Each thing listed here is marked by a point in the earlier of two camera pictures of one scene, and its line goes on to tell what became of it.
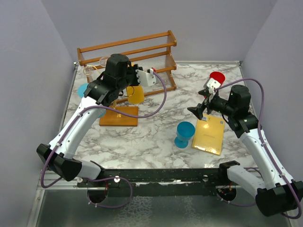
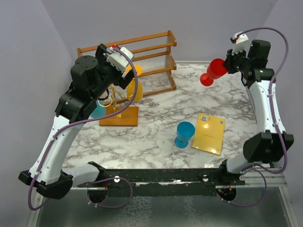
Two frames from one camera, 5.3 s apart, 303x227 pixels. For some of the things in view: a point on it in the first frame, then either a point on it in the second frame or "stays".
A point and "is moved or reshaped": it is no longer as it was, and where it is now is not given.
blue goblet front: x=185 y=130 stays
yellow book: x=209 y=133 stays
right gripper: x=198 y=110 -> x=229 y=59
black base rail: x=161 y=182 stays
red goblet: x=218 y=76 is moved or reshaped
